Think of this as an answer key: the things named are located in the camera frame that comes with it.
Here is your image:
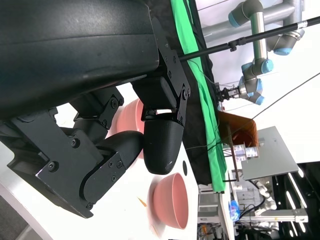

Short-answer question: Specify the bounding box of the grey flat metal plate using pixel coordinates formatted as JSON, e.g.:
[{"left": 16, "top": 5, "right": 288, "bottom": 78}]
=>
[{"left": 241, "top": 125, "right": 299, "bottom": 181}]

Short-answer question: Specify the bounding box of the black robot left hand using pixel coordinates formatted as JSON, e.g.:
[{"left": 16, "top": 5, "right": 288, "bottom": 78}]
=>
[{"left": 0, "top": 0, "right": 192, "bottom": 220}]

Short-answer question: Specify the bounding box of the green cloth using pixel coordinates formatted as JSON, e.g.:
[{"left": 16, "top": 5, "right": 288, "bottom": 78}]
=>
[{"left": 169, "top": 0, "right": 227, "bottom": 193}]

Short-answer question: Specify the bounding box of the black metal pole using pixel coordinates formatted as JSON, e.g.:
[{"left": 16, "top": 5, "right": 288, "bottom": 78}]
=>
[{"left": 178, "top": 17, "right": 320, "bottom": 62}]

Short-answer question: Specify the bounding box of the pink plastic bowl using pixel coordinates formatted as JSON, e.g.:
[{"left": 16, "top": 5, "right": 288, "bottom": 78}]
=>
[
  {"left": 104, "top": 98, "right": 146, "bottom": 161},
  {"left": 147, "top": 171, "right": 189, "bottom": 231}
]

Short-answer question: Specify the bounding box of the small black robot gripper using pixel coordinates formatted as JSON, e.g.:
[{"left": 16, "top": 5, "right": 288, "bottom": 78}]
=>
[{"left": 214, "top": 85, "right": 241, "bottom": 103}]

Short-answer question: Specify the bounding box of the brown open box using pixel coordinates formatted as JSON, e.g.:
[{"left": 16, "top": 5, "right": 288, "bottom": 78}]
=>
[{"left": 217, "top": 111, "right": 259, "bottom": 149}]

